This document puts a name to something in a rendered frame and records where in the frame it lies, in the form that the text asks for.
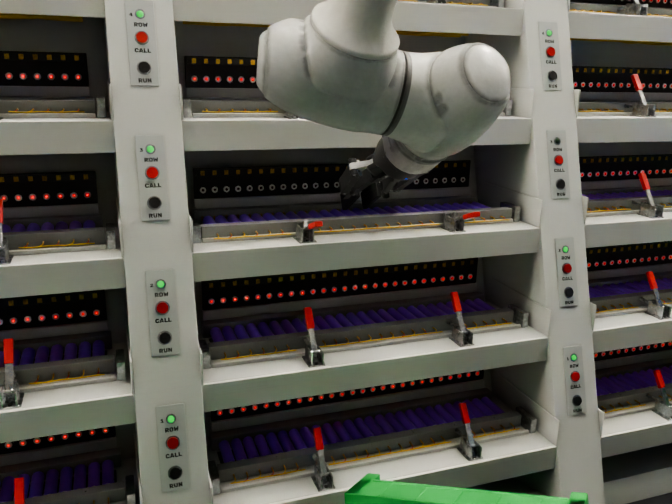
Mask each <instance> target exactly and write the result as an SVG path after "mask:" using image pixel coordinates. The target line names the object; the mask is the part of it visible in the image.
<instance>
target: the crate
mask: <svg viewBox="0 0 672 504"><path fill-rule="evenodd" d="M344 497H345V504H589V501H588V494H587V493H580V492H571V495H570V498H569V499H568V498H562V497H552V496H541V495H531V494H521V493H510V492H500V491H489V490H479V489H469V488H458V487H448V486H437V485H427V484H416V483H406V482H396V481H385V480H380V474H372V473H367V474H366V475H365V476H364V477H363V478H362V479H360V480H359V481H358V482H357V483H356V484H355V485H353V486H352V487H351V488H350V489H349V490H348V491H346V492H345V493H344Z"/></svg>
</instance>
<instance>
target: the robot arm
mask: <svg viewBox="0 0 672 504"><path fill-rule="evenodd" d="M397 1H398V0H329V1H325V2H322V3H319V4H318V5H316V6H315V7H314V9H313V11H312V14H311V15H308V16H307V17H306V18H305V19H304V20H301V19H295V18H289V19H285V20H282V21H280V22H277V23H275V24H272V25H270V26H269V27H268V29H267V30H266V31H264V32H263V33H262V34H261V35H260V37H259V47H258V59H257V73H256V84H257V86H258V88H259V89H260V90H261V92H262V93H263V94H264V96H265V98H266V99H267V100H269V101H270V102H271V103H272V104H274V105H275V106H277V107H279V108H280V109H282V110H284V111H286V112H288V113H290V114H293V115H295V116H297V117H300V118H303V119H305V120H309V121H312V122H315V123H318V124H322V125H325V126H329V127H333V128H337V129H341V130H346V131H352V132H365V133H372V134H378V135H382V138H381V139H380V140H379V142H378V144H377V146H376V149H375V152H374V153H373V154H371V155H369V156H368V157H367V158H366V161H361V162H360V160H356V158H350V159H348V163H349V165H348V166H347V168H346V169H345V171H344V172H343V174H342V175H341V177H340V178H339V180H338V181H339V187H340V193H341V194H340V197H341V204H342V210H347V209H348V208H349V207H350V206H351V205H352V204H353V203H354V202H355V201H356V200H357V199H358V198H359V197H360V192H361V191H362V190H363V191H362V192H361V200H362V206H363V209H367V208H369V207H370V206H371V205H372V204H373V203H374V202H375V201H376V200H377V199H379V198H380V197H381V196H382V197H383V198H384V199H385V198H389V197H390V195H389V192H390V191H391V190H393V192H396V193H397V192H399V191H401V190H402V189H404V188H405V187H406V186H408V185H409V184H411V183H412V182H413V181H415V180H416V179H417V178H419V177H420V176H422V175H424V174H427V173H429V172H430V171H431V170H432V169H433V168H434V167H435V166H436V165H438V164H439V163H440V162H441V161H443V160H445V159H446V158H447V157H448V156H450V155H454V154H456V153H458V152H460V151H462V150H463V149H465V148H467V147H468V146H470V145H471V144H472V143H474V142H475V141H476V140H477V139H479V138H480V137H481V136H482V135H483V134H484V133H485V132H486V131H487V130H488V129H489V128H490V127H491V126H492V124H493V123H494V122H495V121H496V120H497V118H498V117H499V116H500V114H501V113H502V111H503V110H504V108H505V107H506V105H507V103H508V101H509V99H510V95H509V94H510V87H511V77H510V69H509V66H508V64H507V62H506V60H505V59H504V58H503V56H502V55H501V54H500V53H499V52H498V51H497V50H495V49H494V48H493V47H491V46H489V45H487V44H484V43H468V44H463V45H459V46H455V47H452V48H449V49H447V50H445V51H444V52H433V53H414V52H407V51H402V50H399V49H398V47H399V44H400V40H399V36H398V34H397V32H396V31H395V29H394V27H393V25H392V16H393V11H394V8H395V5H396V3H397ZM379 182H380V183H379Z"/></svg>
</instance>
